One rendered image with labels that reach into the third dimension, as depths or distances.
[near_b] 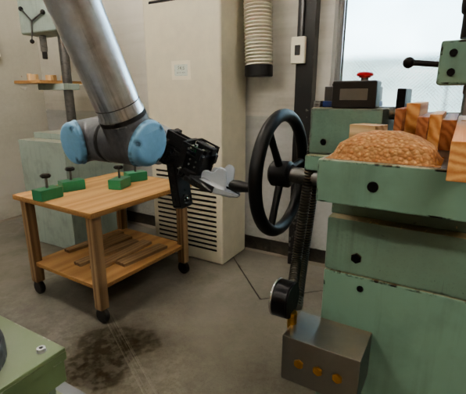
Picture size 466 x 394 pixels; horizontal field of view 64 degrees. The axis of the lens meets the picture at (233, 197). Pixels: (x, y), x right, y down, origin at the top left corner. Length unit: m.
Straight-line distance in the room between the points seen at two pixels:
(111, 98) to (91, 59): 0.07
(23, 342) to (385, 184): 0.54
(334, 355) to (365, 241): 0.17
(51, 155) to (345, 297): 2.21
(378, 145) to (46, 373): 0.53
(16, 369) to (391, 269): 0.53
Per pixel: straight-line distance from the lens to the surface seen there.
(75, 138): 0.83
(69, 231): 2.65
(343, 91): 0.75
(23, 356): 0.61
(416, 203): 0.51
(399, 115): 0.65
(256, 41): 2.10
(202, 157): 0.80
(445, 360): 0.67
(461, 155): 0.43
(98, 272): 1.72
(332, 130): 0.75
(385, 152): 0.51
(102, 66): 0.69
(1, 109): 3.46
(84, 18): 0.68
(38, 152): 2.70
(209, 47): 2.10
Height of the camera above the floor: 0.98
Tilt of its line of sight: 15 degrees down
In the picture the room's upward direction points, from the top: straight up
